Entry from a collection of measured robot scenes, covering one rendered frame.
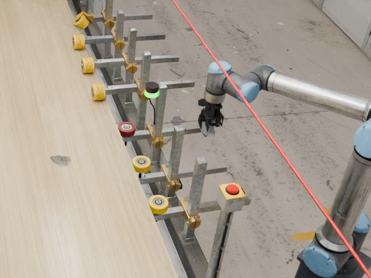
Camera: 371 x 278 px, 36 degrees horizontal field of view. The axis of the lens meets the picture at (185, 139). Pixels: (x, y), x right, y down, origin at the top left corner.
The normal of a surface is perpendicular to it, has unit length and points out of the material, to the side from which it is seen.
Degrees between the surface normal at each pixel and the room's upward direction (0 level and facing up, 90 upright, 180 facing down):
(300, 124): 0
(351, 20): 91
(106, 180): 0
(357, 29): 91
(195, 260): 0
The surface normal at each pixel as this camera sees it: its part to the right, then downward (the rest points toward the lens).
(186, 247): 0.12, -0.78
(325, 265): -0.66, 0.47
